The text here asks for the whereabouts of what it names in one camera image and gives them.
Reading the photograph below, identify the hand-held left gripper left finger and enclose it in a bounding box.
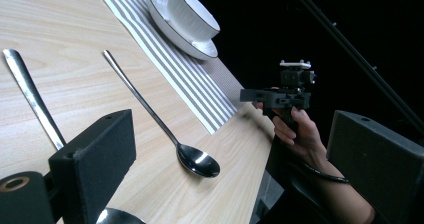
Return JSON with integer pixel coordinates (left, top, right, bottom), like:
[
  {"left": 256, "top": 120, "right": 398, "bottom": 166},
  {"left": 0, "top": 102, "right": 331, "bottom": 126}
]
[{"left": 48, "top": 109, "right": 137, "bottom": 224}]

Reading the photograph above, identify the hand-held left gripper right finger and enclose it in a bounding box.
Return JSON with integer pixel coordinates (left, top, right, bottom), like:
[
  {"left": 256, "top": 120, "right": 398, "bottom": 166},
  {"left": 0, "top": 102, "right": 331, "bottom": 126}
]
[{"left": 326, "top": 109, "right": 424, "bottom": 224}]

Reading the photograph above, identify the grey striped placemat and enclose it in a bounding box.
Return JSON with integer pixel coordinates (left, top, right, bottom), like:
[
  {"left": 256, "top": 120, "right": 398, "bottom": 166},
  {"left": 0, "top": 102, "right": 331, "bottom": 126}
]
[{"left": 89, "top": 0, "right": 247, "bottom": 135}]

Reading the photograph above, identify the black metal stand bar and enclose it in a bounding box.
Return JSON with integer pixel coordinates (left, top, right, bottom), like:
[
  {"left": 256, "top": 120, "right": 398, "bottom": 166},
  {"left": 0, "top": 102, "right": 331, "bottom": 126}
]
[{"left": 285, "top": 0, "right": 424, "bottom": 133}]

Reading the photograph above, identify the white plate with dark rim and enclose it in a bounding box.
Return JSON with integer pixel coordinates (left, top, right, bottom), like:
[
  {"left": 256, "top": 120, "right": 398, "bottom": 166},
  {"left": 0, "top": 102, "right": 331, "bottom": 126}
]
[{"left": 147, "top": 0, "right": 219, "bottom": 61}]

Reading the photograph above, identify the white ribbed bowl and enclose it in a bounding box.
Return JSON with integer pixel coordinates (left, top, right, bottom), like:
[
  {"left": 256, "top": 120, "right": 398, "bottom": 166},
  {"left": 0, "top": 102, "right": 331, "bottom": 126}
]
[{"left": 166, "top": 0, "right": 221, "bottom": 42}]

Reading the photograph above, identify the long-handled steel spoon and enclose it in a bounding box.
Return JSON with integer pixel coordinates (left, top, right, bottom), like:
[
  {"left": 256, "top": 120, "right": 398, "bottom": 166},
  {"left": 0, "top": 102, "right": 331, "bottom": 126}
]
[{"left": 102, "top": 49, "right": 221, "bottom": 179}]

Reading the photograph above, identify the flat-handled steel spoon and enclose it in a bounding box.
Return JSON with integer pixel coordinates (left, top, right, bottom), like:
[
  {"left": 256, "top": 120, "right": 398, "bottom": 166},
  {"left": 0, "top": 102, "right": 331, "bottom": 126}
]
[{"left": 2, "top": 48, "right": 146, "bottom": 224}]

